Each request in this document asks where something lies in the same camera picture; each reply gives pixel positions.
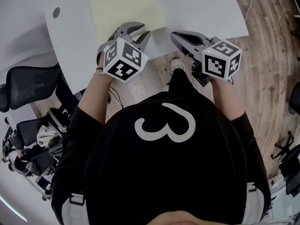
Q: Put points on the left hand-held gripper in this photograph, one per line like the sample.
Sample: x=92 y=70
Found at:
x=124 y=60

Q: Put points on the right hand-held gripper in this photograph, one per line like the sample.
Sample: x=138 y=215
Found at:
x=220 y=60

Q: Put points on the pale yellow sheet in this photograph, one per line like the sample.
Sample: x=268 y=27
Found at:
x=126 y=6

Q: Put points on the person's right forearm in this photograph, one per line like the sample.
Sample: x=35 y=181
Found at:
x=227 y=99

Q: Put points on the person's left forearm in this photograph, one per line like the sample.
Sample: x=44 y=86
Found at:
x=96 y=95

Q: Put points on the person's white shoe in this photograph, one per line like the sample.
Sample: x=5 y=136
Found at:
x=178 y=64

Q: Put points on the white table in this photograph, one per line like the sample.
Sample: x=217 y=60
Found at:
x=199 y=10

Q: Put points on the person's black trouser leg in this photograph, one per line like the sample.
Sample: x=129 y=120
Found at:
x=179 y=81

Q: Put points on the black wristband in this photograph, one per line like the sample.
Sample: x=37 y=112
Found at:
x=99 y=68

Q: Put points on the large black office chair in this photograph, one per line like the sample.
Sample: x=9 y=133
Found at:
x=28 y=85

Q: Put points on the person's black printed shirt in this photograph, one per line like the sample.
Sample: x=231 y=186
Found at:
x=140 y=172

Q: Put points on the black backpack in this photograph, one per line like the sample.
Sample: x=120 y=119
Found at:
x=55 y=149

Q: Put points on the black mesh office chair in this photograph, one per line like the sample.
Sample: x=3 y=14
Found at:
x=28 y=132

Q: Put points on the person's face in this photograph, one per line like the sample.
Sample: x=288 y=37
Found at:
x=180 y=219

